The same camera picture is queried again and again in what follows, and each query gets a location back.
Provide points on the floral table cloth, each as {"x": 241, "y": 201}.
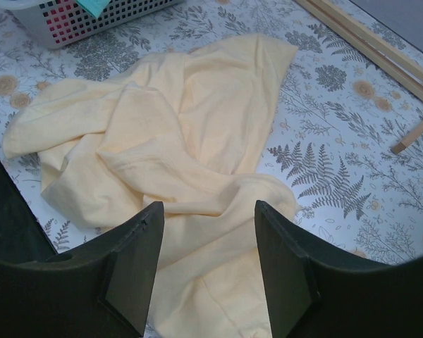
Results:
{"x": 337, "y": 117}

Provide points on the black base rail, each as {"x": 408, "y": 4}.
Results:
{"x": 22, "y": 238}

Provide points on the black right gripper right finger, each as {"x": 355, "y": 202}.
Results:
{"x": 315, "y": 289}

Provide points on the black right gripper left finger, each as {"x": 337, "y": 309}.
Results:
{"x": 101, "y": 288}

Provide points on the wooden clothes rack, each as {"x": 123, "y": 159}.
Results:
{"x": 392, "y": 61}

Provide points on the teal green shirt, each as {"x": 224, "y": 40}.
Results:
{"x": 93, "y": 7}

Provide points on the beige garment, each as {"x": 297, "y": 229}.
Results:
{"x": 185, "y": 129}

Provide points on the white plastic laundry basket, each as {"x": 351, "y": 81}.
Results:
{"x": 116, "y": 13}

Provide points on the magenta t shirt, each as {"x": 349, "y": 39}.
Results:
{"x": 66, "y": 26}

